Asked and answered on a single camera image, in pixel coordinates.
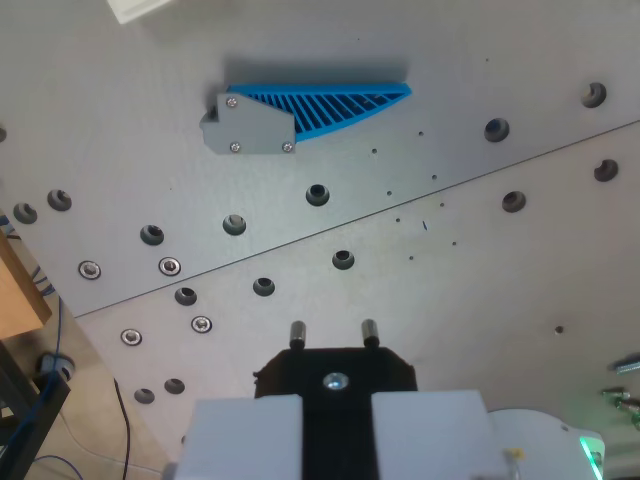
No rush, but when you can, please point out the grey round cable holder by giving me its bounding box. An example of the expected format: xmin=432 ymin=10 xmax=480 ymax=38
xmin=37 ymin=351 xmax=77 ymax=381

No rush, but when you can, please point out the white socket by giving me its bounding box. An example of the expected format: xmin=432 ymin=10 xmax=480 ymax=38
xmin=106 ymin=0 xmax=177 ymax=25

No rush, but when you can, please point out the black plug with metal pins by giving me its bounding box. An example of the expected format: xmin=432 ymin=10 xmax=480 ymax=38
xmin=253 ymin=318 xmax=419 ymax=480

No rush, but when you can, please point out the loose silver bolt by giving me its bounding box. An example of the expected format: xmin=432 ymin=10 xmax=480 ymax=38
xmin=601 ymin=388 xmax=640 ymax=414

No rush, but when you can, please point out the loose silver threaded screw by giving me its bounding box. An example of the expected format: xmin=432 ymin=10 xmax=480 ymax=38
xmin=610 ymin=352 xmax=640 ymax=375

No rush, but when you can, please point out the black metal frame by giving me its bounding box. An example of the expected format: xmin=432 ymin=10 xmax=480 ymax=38
xmin=0 ymin=339 xmax=72 ymax=480

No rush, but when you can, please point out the black cable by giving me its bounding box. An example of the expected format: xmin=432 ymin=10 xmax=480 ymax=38
xmin=112 ymin=377 xmax=132 ymax=480

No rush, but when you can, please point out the blue ribbed wedge, grey mount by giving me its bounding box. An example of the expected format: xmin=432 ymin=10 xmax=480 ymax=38
xmin=199 ymin=82 xmax=414 ymax=157

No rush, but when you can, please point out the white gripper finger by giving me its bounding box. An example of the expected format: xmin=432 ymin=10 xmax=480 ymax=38
xmin=162 ymin=395 xmax=305 ymax=480
xmin=371 ymin=389 xmax=512 ymax=480

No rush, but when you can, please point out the wooden board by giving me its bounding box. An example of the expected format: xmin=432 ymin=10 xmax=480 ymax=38
xmin=0 ymin=227 xmax=54 ymax=341

